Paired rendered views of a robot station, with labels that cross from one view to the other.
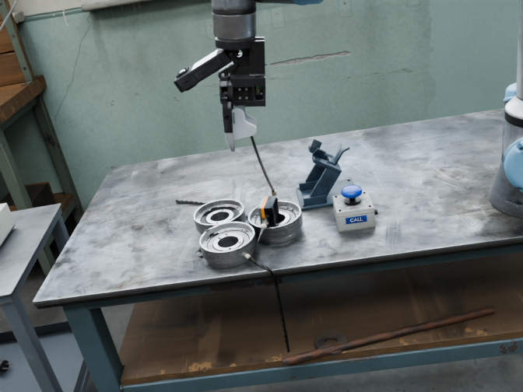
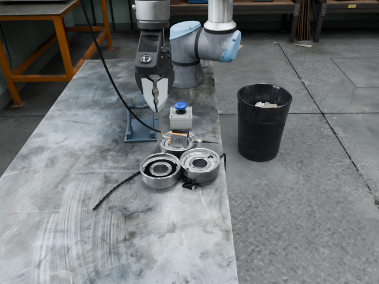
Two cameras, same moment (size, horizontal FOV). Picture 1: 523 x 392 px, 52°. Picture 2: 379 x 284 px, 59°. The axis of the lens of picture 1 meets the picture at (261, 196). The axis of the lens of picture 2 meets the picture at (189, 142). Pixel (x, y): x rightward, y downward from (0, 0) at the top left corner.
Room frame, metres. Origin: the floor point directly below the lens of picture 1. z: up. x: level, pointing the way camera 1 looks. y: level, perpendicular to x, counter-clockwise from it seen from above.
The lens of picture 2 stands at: (0.92, 0.76, 1.38)
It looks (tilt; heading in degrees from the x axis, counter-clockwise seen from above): 35 degrees down; 267
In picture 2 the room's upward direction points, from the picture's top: 1 degrees counter-clockwise
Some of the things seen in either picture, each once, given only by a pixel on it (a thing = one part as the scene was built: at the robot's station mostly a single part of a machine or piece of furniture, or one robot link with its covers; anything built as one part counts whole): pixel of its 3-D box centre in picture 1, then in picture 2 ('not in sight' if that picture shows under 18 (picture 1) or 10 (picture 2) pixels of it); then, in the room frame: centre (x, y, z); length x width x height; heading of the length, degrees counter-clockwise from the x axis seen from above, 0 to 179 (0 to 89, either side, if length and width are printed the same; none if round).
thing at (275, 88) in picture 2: not in sight; (260, 123); (0.35, -1.07, 0.21); 0.34 x 0.34 x 0.43
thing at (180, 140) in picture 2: (266, 211); (179, 140); (0.91, 0.00, 0.85); 0.05 x 0.02 x 0.04; 163
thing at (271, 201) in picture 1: (268, 218); (188, 138); (0.88, -0.01, 0.85); 0.17 x 0.02 x 0.04; 163
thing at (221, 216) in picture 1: (220, 219); (161, 171); (0.96, 0.09, 0.82); 0.10 x 0.10 x 0.04
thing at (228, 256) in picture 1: (229, 245); (199, 165); (0.86, 0.08, 0.82); 0.10 x 0.10 x 0.04
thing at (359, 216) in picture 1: (356, 210); (181, 116); (0.89, -0.18, 0.82); 0.08 x 0.07 x 0.05; 86
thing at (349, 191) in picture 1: (352, 199); (180, 110); (0.89, -0.17, 0.85); 0.04 x 0.04 x 0.05
